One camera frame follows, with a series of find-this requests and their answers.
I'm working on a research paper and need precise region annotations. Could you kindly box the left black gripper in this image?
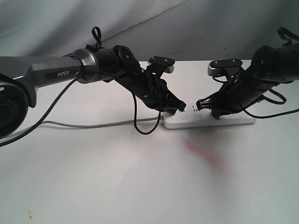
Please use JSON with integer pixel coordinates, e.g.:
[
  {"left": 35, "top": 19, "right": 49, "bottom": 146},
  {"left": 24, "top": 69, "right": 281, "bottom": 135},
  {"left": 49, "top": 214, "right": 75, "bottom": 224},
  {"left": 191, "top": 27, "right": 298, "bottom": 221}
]
[{"left": 116, "top": 64, "right": 186, "bottom": 114}]

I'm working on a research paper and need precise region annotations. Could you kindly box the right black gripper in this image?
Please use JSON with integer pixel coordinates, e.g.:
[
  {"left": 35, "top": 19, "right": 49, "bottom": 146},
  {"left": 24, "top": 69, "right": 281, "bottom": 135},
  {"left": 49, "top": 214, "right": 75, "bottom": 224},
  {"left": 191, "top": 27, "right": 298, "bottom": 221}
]
[{"left": 196, "top": 72, "right": 259, "bottom": 118}]

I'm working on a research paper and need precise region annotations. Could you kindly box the white five-socket power strip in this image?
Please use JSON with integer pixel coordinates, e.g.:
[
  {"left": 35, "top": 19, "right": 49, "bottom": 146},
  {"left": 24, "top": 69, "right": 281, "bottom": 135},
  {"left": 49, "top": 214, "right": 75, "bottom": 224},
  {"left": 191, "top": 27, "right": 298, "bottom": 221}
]
[{"left": 161, "top": 103, "right": 256, "bottom": 129}]

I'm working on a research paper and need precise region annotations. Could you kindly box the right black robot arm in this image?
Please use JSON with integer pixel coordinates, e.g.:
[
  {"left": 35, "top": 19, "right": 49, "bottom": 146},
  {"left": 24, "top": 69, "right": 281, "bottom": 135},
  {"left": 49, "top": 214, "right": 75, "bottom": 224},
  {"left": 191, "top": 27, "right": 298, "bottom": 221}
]
[{"left": 196, "top": 44, "right": 299, "bottom": 118}]

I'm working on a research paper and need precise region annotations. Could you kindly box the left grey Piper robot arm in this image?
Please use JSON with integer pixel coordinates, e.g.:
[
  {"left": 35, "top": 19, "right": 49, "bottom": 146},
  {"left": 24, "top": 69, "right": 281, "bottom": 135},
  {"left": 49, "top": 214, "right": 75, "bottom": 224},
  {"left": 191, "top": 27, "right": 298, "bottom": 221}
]
[{"left": 0, "top": 45, "right": 186, "bottom": 137}]

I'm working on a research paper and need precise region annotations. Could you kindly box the grey fabric backdrop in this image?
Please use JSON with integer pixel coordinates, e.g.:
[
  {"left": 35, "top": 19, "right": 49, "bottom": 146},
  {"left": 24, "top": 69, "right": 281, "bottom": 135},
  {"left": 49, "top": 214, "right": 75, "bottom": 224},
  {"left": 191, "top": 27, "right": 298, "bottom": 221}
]
[{"left": 0, "top": 0, "right": 299, "bottom": 61}]

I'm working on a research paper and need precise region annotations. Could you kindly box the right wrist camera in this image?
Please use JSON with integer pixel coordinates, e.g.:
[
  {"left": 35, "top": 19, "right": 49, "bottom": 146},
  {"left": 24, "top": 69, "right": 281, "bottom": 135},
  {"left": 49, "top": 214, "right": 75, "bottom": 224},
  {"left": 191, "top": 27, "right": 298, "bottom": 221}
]
[{"left": 207, "top": 58, "right": 243, "bottom": 77}]

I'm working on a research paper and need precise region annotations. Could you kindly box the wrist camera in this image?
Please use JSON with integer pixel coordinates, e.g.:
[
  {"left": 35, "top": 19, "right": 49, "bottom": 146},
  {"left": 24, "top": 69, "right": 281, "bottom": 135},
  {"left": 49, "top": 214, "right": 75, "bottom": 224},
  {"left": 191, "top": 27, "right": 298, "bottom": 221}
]
[
  {"left": 148, "top": 56, "right": 175, "bottom": 74},
  {"left": 207, "top": 58, "right": 243, "bottom": 77}
]

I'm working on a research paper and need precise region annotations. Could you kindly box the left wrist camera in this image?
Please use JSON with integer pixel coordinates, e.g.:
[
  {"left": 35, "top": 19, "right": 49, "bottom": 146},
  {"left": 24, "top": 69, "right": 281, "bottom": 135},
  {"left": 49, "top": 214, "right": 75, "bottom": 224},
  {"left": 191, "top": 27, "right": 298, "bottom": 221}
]
[{"left": 148, "top": 56, "right": 175, "bottom": 74}]

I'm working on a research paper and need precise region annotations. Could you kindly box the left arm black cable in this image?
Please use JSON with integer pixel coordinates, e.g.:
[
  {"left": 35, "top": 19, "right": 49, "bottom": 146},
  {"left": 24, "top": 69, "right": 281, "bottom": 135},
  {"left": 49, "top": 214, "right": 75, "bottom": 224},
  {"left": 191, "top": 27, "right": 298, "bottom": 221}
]
[{"left": 0, "top": 27, "right": 164, "bottom": 147}]

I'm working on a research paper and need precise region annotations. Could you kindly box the grey power cord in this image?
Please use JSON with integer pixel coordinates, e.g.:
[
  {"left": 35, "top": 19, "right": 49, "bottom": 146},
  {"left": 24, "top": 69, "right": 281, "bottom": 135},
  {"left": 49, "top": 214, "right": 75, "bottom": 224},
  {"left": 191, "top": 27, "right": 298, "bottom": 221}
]
[{"left": 0, "top": 118, "right": 162, "bottom": 140}]

